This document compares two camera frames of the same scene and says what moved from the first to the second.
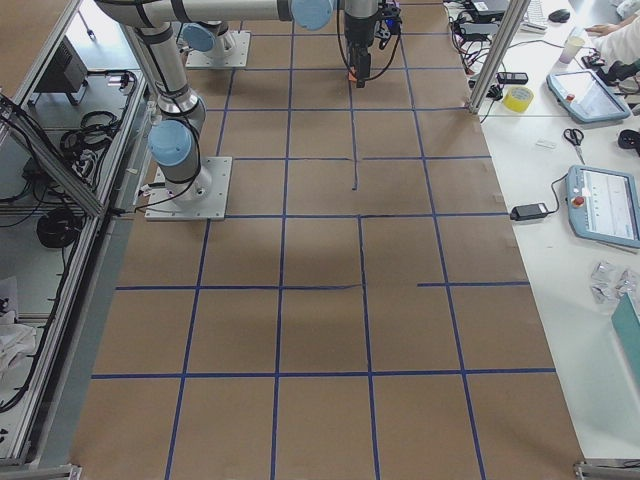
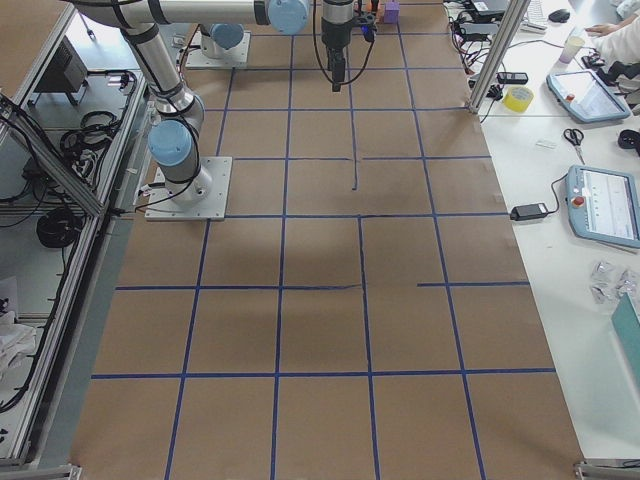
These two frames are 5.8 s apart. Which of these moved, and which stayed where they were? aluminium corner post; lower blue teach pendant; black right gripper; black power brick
Moved: black right gripper
Stayed: black power brick; aluminium corner post; lower blue teach pendant
